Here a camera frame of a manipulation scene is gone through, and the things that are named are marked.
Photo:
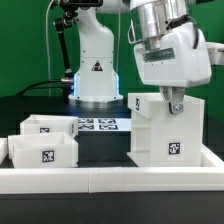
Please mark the white front fence rail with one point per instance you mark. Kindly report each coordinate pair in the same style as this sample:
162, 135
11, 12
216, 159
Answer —
97, 180

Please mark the white front drawer box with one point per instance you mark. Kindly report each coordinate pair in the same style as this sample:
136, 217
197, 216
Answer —
48, 150

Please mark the white left fence rail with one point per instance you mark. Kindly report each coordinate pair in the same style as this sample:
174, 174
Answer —
3, 149

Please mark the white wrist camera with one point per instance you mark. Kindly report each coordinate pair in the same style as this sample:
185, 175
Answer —
216, 53

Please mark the white drawer cabinet frame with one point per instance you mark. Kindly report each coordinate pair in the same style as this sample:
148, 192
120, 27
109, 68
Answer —
162, 139

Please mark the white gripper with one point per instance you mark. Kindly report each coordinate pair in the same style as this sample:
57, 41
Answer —
176, 65

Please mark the white drawer box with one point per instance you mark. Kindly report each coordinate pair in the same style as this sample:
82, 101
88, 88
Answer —
48, 150
36, 124

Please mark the white fence rail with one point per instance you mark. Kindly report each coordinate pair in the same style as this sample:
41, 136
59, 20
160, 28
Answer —
97, 180
3, 149
210, 159

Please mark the fiducial marker sheet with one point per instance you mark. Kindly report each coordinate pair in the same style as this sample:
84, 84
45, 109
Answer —
104, 124

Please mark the white right fence rail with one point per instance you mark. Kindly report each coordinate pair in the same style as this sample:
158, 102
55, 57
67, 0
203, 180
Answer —
210, 159

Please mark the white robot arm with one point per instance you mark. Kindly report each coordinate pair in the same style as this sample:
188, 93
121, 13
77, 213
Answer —
96, 82

